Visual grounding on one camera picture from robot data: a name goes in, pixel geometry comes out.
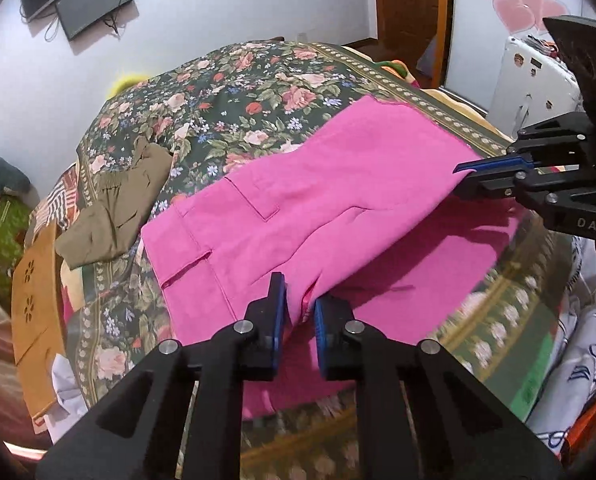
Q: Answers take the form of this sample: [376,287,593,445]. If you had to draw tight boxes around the white plastic appliance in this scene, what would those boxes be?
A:
[487,35,585,139]

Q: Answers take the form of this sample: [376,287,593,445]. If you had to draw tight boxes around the small black monitor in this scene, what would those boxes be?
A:
[54,0,134,42]

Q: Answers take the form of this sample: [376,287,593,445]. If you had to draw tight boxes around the pink heart decals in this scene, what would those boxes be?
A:
[493,0,570,32]

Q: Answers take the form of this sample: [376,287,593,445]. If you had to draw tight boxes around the yellow fluffy object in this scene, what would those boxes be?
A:
[106,73,151,98]

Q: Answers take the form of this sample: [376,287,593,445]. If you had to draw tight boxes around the wooden door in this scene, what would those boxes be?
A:
[372,0,455,88]

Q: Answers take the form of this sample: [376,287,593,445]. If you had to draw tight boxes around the grey plush toy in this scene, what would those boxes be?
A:
[0,154,34,197]

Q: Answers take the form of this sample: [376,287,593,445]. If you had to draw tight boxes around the green patterned cloth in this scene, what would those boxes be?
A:
[0,195,32,288]

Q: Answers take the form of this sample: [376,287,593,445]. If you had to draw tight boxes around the white printed cloth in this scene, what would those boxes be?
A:
[527,237,596,443]

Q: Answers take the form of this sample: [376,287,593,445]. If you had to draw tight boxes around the plain white cloth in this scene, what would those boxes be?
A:
[46,354,96,443]

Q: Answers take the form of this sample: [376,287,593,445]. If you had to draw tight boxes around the floral green blanket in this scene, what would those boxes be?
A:
[62,40,576,480]

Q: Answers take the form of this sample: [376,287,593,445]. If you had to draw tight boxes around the pink pants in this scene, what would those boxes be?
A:
[140,95,524,421]

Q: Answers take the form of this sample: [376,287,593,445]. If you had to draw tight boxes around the black television cables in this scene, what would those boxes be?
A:
[44,14,124,42]

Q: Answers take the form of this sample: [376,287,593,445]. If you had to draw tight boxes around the orange cloth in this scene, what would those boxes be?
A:
[560,400,596,463]

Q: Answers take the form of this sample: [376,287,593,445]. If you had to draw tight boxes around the red striped patchwork cloth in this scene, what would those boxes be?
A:
[25,161,83,248]

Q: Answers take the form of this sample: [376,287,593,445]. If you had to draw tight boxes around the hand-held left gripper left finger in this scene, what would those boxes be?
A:
[36,272,288,480]

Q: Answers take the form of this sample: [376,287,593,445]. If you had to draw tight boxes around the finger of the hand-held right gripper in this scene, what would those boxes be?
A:
[452,165,596,212]
[453,111,596,176]

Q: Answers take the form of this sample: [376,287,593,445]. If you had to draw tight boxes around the olive green pants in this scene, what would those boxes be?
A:
[55,136,175,269]

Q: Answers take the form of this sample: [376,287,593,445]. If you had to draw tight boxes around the brown cut-out cloth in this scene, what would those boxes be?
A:
[10,224,72,422]

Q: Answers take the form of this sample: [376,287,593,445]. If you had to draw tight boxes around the dull red fabric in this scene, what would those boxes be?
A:
[0,279,51,453]

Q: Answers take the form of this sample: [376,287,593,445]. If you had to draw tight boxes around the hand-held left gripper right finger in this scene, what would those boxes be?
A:
[314,293,565,480]

